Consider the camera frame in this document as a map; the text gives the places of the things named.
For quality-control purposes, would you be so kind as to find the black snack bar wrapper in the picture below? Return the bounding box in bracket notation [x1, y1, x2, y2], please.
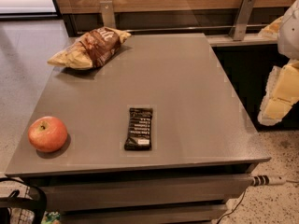
[124, 107, 153, 151]

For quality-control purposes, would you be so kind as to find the left metal bracket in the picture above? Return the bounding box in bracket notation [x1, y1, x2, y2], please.
[100, 0, 116, 28]

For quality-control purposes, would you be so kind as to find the red apple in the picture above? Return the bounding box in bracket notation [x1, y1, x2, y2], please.
[27, 116, 67, 153]

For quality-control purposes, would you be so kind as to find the right metal bracket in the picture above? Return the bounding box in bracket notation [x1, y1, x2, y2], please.
[229, 0, 256, 41]

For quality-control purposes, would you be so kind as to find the metal bracket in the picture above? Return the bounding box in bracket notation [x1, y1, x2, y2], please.
[100, 0, 116, 28]
[229, 0, 256, 41]

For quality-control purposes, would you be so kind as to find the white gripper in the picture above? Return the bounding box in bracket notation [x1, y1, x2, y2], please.
[258, 0, 299, 126]

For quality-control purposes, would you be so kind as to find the black basket handle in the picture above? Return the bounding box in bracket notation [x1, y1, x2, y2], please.
[0, 186, 47, 224]

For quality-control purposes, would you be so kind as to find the brown chip bag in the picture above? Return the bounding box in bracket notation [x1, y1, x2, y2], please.
[48, 27, 131, 70]

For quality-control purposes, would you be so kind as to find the striped cable plug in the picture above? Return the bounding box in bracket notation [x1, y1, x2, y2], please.
[251, 175, 286, 187]

